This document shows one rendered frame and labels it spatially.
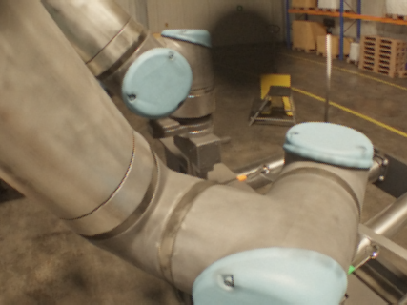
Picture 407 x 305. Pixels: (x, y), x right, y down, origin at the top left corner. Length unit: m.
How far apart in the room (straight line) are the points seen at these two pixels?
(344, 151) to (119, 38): 0.26
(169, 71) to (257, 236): 0.24
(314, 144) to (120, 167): 0.15
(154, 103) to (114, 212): 0.20
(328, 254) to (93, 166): 0.14
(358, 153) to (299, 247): 0.11
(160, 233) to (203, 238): 0.03
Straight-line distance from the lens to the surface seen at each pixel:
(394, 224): 1.12
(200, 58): 0.54
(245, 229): 0.18
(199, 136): 0.59
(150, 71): 0.35
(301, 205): 0.20
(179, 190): 0.21
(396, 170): 1.50
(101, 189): 0.17
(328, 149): 0.25
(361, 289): 0.52
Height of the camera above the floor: 1.56
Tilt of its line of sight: 27 degrees down
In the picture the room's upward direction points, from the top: 4 degrees counter-clockwise
